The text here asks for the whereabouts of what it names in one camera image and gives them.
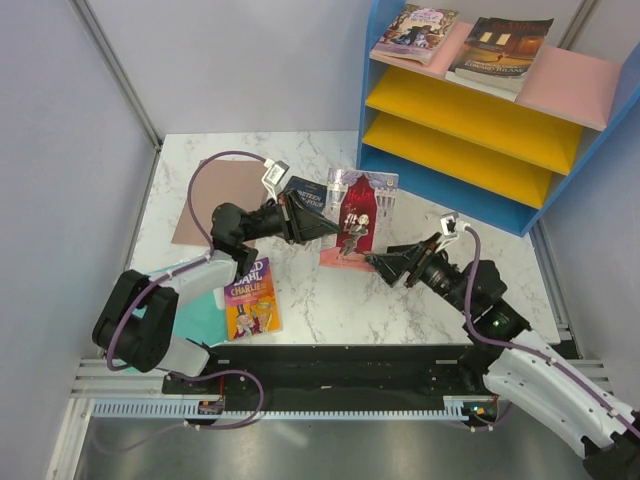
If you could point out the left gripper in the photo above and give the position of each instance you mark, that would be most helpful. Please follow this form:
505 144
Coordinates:
301 223

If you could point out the Nineteen Eighty-Four book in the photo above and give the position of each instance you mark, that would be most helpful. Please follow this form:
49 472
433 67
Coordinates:
312 194

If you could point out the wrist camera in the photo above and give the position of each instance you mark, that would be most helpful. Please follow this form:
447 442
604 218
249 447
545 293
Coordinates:
274 173
452 228

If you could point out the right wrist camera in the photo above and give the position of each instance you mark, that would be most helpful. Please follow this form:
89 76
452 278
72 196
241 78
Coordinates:
452 228

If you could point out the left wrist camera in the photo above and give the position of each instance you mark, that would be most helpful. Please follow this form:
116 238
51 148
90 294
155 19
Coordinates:
274 173

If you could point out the Roald Dahl Charlie book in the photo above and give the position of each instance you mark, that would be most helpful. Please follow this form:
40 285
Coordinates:
250 303

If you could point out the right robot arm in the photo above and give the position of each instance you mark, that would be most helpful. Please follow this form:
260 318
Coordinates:
512 361

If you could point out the Edward Tulane book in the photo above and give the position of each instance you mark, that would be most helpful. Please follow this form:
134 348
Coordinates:
501 48

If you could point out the purple illustrated book on shelf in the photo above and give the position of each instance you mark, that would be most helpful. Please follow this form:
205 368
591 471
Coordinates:
416 33

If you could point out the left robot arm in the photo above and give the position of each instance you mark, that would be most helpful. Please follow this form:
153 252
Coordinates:
136 324

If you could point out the A Tale of Two Cities book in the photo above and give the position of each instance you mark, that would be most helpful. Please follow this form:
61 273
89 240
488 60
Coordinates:
487 88

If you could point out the teal plastic file folder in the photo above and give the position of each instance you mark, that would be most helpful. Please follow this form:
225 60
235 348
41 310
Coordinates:
185 317

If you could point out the blue shelf unit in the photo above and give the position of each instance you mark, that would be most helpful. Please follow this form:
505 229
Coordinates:
503 163

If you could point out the pink red Shakespeare story book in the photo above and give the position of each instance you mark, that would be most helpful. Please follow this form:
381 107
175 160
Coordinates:
361 203

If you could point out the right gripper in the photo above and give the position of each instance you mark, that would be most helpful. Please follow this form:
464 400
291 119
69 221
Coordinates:
398 259

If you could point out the aluminium frame rail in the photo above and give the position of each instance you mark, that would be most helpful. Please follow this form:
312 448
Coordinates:
94 29

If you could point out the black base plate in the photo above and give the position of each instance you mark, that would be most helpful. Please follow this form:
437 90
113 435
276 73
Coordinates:
333 378

